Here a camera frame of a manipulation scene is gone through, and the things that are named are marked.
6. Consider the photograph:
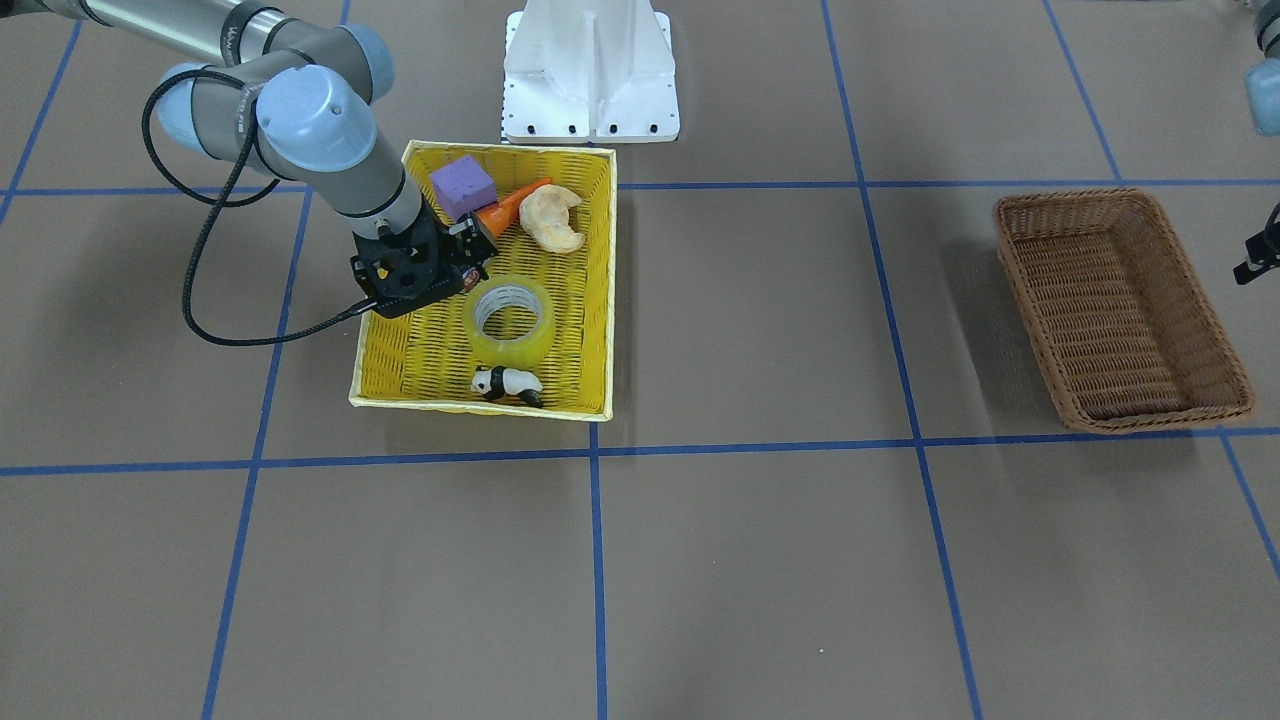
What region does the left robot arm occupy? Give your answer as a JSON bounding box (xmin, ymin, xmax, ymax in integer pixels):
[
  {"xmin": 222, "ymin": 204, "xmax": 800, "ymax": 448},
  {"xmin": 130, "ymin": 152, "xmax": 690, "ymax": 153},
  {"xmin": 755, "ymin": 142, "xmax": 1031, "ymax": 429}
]
[{"xmin": 1233, "ymin": 1, "xmax": 1279, "ymax": 286}]

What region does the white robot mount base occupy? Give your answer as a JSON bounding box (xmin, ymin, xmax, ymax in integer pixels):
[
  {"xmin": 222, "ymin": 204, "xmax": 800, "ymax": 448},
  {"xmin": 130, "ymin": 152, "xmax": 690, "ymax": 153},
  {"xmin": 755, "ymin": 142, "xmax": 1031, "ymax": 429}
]
[{"xmin": 500, "ymin": 1, "xmax": 681, "ymax": 145}]

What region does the yellow tape roll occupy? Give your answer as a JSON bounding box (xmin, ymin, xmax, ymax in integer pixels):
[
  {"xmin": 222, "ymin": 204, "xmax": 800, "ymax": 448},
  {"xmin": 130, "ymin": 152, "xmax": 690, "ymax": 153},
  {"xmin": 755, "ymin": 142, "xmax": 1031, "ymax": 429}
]
[{"xmin": 462, "ymin": 274, "xmax": 556, "ymax": 370}]

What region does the brown wicker basket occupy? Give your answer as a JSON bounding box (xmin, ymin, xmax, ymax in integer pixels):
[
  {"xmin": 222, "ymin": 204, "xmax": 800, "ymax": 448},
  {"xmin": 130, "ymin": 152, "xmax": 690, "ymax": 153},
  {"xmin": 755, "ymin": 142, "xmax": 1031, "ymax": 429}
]
[{"xmin": 992, "ymin": 188, "xmax": 1258, "ymax": 436}]

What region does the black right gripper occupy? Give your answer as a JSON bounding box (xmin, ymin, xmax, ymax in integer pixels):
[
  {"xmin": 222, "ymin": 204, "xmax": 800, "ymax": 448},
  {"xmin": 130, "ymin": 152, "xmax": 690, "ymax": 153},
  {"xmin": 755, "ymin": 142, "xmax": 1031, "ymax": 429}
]
[{"xmin": 422, "ymin": 205, "xmax": 499, "ymax": 286}]

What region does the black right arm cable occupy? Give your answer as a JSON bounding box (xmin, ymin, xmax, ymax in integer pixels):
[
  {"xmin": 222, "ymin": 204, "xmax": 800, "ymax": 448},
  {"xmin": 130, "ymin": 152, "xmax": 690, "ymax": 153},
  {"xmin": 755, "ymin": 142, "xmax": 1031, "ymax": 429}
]
[{"xmin": 140, "ymin": 68, "xmax": 381, "ymax": 348}]

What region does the toy croissant bread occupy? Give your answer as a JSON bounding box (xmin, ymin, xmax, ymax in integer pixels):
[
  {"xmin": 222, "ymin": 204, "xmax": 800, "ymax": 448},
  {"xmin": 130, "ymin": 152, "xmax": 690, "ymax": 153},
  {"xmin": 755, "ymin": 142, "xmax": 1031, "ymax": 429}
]
[{"xmin": 518, "ymin": 184, "xmax": 586, "ymax": 254}]

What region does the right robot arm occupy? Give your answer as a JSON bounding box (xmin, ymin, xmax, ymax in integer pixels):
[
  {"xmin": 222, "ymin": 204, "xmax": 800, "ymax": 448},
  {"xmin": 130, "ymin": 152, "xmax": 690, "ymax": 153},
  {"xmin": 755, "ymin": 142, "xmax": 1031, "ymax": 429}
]
[{"xmin": 3, "ymin": 1, "xmax": 497, "ymax": 299}]

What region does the orange toy carrot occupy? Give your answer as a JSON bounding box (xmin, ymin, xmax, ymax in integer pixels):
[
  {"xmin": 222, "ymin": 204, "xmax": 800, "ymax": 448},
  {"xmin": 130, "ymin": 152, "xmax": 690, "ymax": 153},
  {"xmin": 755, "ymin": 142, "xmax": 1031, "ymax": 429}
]
[{"xmin": 474, "ymin": 177, "xmax": 552, "ymax": 237}]

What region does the panda figurine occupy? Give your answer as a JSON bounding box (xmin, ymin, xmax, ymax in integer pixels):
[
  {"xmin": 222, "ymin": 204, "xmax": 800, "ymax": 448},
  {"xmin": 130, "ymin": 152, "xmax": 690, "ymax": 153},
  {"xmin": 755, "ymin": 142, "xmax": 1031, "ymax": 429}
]
[{"xmin": 470, "ymin": 365, "xmax": 544, "ymax": 409}]

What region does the yellow plastic basket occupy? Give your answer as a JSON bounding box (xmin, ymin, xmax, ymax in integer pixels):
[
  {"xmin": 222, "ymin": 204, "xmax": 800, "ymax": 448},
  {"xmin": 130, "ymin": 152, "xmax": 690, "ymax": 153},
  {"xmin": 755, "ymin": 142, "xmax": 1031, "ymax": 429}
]
[{"xmin": 349, "ymin": 140, "xmax": 618, "ymax": 421}]

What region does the purple foam cube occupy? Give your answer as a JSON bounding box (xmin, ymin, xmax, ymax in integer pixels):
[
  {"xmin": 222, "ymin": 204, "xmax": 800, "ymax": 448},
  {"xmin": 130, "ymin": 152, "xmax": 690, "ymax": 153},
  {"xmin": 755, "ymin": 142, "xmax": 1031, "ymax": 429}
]
[{"xmin": 428, "ymin": 154, "xmax": 499, "ymax": 222}]

